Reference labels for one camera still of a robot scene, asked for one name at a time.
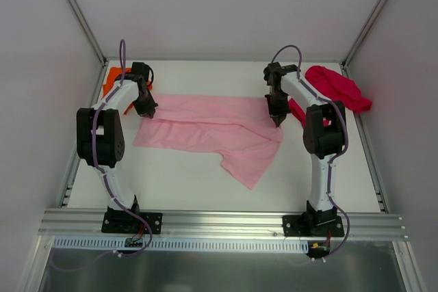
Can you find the light pink t shirt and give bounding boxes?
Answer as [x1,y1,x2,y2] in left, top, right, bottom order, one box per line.
[133,94,283,189]

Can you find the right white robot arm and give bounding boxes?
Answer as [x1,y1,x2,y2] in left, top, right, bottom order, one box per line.
[263,62,348,237]

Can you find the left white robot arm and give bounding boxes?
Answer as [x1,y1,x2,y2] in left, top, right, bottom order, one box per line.
[76,62,158,233]

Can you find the orange t shirt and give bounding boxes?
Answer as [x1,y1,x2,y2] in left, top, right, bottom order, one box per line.
[101,62,155,98]

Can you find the magenta t shirt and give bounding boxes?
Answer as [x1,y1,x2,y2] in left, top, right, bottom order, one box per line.
[285,66,372,128]

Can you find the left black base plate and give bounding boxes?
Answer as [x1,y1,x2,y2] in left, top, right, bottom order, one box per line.
[101,209,163,235]

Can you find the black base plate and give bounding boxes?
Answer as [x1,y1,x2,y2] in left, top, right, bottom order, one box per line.
[101,209,163,235]
[282,213,345,237]

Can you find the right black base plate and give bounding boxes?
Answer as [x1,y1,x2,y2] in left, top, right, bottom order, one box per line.
[282,213,345,237]

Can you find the aluminium mounting rail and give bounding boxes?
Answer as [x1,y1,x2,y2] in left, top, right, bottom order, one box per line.
[38,208,409,241]

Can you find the white slotted cable duct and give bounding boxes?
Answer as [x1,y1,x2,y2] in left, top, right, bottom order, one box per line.
[53,236,309,254]

